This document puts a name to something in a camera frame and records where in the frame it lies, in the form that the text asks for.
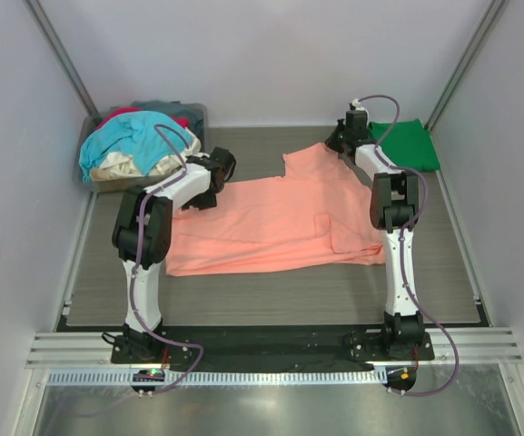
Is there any salmon pink t-shirt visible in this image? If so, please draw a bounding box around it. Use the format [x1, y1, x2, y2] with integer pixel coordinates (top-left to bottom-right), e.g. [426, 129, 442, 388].
[165, 144, 385, 277]

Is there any dark teal t-shirt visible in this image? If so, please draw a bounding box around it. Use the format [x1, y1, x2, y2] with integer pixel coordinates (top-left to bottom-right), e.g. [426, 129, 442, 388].
[132, 100, 204, 131]

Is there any turquoise t-shirt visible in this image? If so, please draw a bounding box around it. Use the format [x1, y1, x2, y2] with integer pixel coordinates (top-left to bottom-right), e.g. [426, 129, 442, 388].
[79, 111, 192, 177]

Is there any cream white t-shirt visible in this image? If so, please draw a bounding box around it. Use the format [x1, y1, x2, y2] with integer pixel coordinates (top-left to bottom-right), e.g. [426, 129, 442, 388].
[96, 128, 202, 177]

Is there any white slotted cable duct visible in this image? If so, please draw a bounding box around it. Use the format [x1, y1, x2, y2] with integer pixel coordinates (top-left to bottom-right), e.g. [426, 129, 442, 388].
[46, 367, 387, 388]

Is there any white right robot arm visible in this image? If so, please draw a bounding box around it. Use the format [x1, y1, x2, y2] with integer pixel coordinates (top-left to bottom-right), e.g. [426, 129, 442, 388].
[326, 103, 425, 360]

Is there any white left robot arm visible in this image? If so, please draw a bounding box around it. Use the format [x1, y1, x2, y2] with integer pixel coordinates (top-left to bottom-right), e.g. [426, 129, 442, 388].
[103, 147, 236, 363]

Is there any folded green t-shirt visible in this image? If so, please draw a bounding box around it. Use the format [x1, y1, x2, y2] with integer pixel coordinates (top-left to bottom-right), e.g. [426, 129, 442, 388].
[369, 119, 440, 172]

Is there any red t-shirt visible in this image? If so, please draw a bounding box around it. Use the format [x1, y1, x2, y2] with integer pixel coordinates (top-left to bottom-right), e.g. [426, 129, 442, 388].
[95, 106, 190, 130]

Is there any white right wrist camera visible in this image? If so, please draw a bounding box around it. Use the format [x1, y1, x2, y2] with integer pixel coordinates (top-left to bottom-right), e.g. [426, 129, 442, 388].
[349, 99, 368, 113]

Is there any clear plastic bin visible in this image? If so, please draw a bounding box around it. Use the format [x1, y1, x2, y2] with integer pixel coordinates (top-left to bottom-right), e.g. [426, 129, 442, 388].
[74, 100, 211, 193]

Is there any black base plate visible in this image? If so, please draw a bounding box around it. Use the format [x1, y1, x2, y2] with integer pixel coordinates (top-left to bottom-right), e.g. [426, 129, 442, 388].
[130, 324, 435, 373]

